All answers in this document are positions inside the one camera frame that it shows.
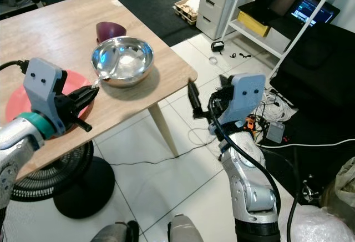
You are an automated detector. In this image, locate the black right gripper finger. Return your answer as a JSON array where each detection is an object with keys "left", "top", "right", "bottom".
[{"left": 188, "top": 80, "right": 204, "bottom": 119}]

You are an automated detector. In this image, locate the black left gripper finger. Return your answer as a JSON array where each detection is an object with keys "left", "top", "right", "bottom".
[
  {"left": 73, "top": 99, "right": 98, "bottom": 118},
  {"left": 75, "top": 85, "right": 101, "bottom": 102}
]

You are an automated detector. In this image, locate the metal spoon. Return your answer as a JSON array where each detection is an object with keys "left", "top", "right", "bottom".
[{"left": 92, "top": 47, "right": 131, "bottom": 85}]

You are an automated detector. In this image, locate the light wooden table leg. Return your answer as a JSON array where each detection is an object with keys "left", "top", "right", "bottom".
[{"left": 149, "top": 103, "right": 180, "bottom": 158}]

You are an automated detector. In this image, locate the stainless steel bowl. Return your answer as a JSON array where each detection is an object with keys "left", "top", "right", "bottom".
[{"left": 92, "top": 37, "right": 155, "bottom": 89}]

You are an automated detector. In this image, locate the pink plate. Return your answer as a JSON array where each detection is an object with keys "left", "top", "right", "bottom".
[{"left": 5, "top": 78, "right": 96, "bottom": 125}]

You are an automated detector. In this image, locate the black charger on floor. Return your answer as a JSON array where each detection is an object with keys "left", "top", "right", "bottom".
[{"left": 210, "top": 41, "right": 226, "bottom": 53}]

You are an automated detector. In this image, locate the maroon cup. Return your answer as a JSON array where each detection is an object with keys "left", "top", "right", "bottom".
[{"left": 95, "top": 21, "right": 127, "bottom": 45}]

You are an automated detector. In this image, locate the white metal shelf rack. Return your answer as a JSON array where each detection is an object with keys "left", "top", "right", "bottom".
[{"left": 221, "top": 0, "right": 343, "bottom": 79}]

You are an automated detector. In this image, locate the yellow box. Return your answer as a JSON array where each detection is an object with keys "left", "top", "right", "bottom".
[{"left": 236, "top": 10, "right": 271, "bottom": 38}]

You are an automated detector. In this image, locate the white drawer cabinet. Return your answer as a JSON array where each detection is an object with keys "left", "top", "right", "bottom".
[{"left": 196, "top": 0, "right": 242, "bottom": 41}]

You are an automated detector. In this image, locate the black sofa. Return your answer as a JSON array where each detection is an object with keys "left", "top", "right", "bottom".
[{"left": 269, "top": 23, "right": 355, "bottom": 143}]

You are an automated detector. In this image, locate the grey left robot leg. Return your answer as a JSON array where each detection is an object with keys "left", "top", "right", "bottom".
[{"left": 90, "top": 220, "right": 141, "bottom": 242}]

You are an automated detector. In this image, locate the grey robot leg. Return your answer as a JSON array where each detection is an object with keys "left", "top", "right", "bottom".
[
  {"left": 90, "top": 220, "right": 141, "bottom": 242},
  {"left": 166, "top": 214, "right": 206, "bottom": 242}
]

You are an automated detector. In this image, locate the grey right robot leg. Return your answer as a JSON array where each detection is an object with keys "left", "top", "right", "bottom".
[{"left": 166, "top": 214, "right": 206, "bottom": 242}]

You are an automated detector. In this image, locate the lit tablet screen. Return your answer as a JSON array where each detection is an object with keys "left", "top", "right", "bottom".
[{"left": 290, "top": 0, "right": 339, "bottom": 27}]

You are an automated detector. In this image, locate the grey-blue right wrist camera mount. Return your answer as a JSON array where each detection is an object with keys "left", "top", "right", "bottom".
[{"left": 218, "top": 73, "right": 266, "bottom": 127}]

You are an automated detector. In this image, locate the grey-blue wrist camera mount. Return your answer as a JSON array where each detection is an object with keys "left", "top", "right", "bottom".
[
  {"left": 218, "top": 73, "right": 266, "bottom": 127},
  {"left": 24, "top": 58, "right": 70, "bottom": 136}
]

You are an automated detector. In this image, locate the grey-blue left wrist camera mount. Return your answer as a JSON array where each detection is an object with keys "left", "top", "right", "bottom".
[{"left": 24, "top": 58, "right": 70, "bottom": 136}]

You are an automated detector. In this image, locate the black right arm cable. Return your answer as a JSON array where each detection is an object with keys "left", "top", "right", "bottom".
[{"left": 208, "top": 95, "right": 297, "bottom": 242}]

